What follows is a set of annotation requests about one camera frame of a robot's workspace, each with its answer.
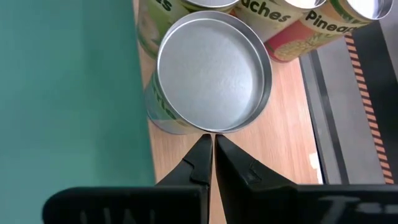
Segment green Oranges tin can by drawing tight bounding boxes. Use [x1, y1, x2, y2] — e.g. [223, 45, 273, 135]
[136, 0, 240, 60]

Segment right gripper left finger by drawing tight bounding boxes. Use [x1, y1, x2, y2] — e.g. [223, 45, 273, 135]
[154, 133, 214, 188]

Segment teal Cherries tin can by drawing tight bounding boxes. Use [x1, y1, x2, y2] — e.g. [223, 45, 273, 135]
[144, 10, 274, 136]

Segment wooden shelf board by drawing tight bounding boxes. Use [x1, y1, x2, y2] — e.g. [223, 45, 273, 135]
[132, 0, 325, 224]

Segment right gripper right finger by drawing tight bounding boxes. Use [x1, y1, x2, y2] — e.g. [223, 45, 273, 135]
[215, 133, 299, 224]

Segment black striped-edge floor mat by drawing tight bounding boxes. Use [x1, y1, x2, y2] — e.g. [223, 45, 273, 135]
[310, 18, 398, 185]

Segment white tape piece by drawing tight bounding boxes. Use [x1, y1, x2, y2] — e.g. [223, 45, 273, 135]
[308, 151, 325, 185]

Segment red Pineapple tin can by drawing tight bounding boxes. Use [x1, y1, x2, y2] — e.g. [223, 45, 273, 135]
[264, 0, 394, 63]

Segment cream Peaches tin can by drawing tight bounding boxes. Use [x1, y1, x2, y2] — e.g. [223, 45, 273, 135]
[232, 0, 327, 44]

